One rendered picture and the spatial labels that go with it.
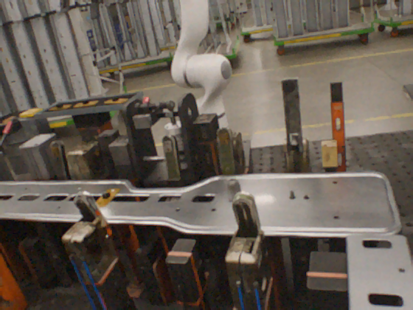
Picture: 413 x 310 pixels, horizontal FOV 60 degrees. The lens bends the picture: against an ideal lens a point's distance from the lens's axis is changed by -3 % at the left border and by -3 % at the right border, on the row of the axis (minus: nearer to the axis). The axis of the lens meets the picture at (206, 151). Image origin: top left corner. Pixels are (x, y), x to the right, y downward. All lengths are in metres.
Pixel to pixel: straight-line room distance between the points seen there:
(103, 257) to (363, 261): 0.51
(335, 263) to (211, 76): 0.81
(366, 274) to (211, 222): 0.32
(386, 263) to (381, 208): 0.15
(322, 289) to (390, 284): 0.10
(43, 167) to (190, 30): 0.67
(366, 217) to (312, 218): 0.10
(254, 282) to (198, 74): 0.85
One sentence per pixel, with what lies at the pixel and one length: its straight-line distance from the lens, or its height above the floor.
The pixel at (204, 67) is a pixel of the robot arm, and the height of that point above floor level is 1.19.
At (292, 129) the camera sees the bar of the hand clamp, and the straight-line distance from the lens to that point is 0.88.
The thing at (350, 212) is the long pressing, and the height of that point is 1.00.
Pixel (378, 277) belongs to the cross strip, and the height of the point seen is 1.00.
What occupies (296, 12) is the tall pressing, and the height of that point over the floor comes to 0.74.
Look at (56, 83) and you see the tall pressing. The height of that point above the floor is 0.70.
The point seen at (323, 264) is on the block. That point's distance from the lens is 0.66.
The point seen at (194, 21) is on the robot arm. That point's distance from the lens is 1.33.
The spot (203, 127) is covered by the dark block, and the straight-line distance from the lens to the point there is 0.97.
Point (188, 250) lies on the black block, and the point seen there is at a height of 0.99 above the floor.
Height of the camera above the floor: 1.43
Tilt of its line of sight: 24 degrees down
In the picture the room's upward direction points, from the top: 12 degrees counter-clockwise
